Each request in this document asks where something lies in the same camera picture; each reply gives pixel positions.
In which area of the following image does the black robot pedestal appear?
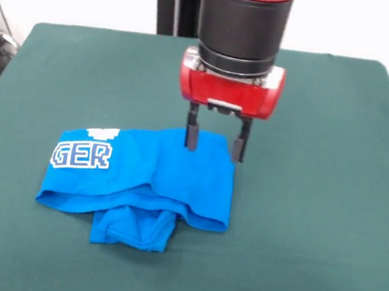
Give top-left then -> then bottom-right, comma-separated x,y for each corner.
146,0 -> 203,40

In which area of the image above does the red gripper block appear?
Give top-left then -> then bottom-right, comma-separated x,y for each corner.
170,45 -> 290,168

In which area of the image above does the dark green table cloth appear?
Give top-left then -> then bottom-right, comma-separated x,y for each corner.
0,17 -> 389,291

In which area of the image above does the blue printed t-shirt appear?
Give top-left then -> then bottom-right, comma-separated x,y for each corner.
31,111 -> 242,262

